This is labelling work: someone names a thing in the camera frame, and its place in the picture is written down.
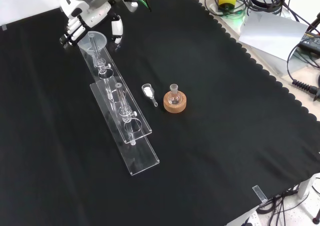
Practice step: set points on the glass round-bottom flask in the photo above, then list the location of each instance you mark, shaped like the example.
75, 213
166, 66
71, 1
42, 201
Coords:
174, 98

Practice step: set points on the translucent plastic funnel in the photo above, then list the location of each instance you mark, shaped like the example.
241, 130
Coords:
86, 45

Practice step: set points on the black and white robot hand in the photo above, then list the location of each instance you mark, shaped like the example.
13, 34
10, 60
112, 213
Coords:
93, 14

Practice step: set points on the clear acrylic funnel stand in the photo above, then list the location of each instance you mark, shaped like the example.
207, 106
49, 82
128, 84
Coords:
140, 161

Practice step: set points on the black cloth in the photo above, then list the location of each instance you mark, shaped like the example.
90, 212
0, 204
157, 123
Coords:
225, 110

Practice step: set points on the black power adapter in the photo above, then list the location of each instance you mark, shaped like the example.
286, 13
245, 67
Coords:
311, 41

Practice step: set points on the clear tape strip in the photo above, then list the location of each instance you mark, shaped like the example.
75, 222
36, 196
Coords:
259, 193
3, 27

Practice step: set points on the white power strip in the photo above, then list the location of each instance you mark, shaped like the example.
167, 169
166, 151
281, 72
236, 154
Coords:
251, 219

